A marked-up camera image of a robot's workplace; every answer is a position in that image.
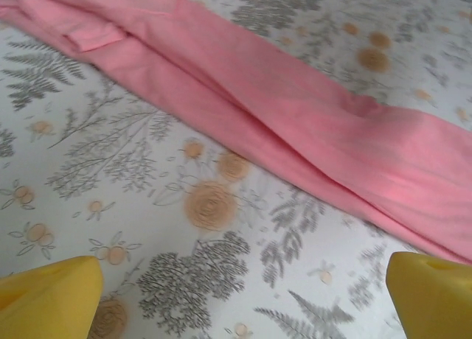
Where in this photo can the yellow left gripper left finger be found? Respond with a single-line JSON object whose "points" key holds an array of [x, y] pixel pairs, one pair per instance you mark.
{"points": [[48, 302]]}

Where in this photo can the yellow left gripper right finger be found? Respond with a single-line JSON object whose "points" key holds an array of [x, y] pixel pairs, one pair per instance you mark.
{"points": [[435, 302]]}

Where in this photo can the pink t-shirt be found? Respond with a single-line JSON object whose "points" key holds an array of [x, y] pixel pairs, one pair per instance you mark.
{"points": [[295, 114]]}

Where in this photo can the floral patterned tablecloth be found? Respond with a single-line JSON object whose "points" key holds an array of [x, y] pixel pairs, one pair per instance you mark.
{"points": [[147, 191]]}

